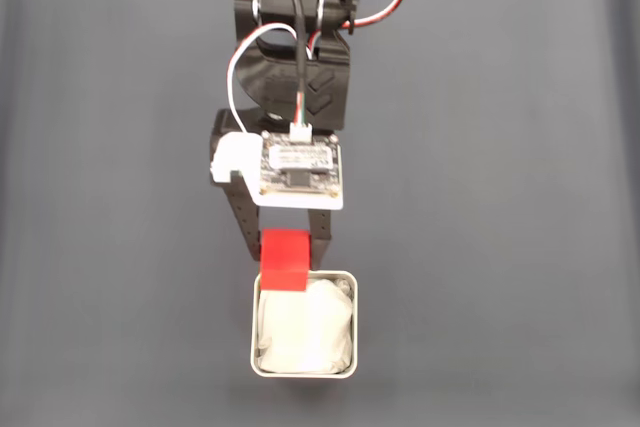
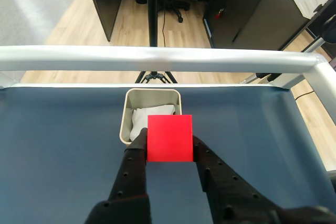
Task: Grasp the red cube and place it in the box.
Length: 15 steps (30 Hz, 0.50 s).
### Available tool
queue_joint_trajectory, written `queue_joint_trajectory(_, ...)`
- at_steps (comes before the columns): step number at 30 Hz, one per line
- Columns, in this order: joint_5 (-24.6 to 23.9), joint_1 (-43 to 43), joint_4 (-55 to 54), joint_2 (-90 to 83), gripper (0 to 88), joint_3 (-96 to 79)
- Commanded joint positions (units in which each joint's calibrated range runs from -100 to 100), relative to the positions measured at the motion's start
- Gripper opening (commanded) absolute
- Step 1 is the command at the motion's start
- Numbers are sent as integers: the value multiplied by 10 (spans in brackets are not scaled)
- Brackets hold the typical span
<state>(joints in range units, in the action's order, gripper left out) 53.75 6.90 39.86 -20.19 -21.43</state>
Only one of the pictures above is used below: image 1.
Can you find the white crumpled paper padding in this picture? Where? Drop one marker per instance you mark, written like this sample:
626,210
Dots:
310,332

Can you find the white camera circuit board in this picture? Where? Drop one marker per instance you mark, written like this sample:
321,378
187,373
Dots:
300,167

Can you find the red cube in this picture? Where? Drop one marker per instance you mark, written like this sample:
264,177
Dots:
282,257

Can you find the square metal tin box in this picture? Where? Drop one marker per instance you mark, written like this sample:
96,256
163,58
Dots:
253,332

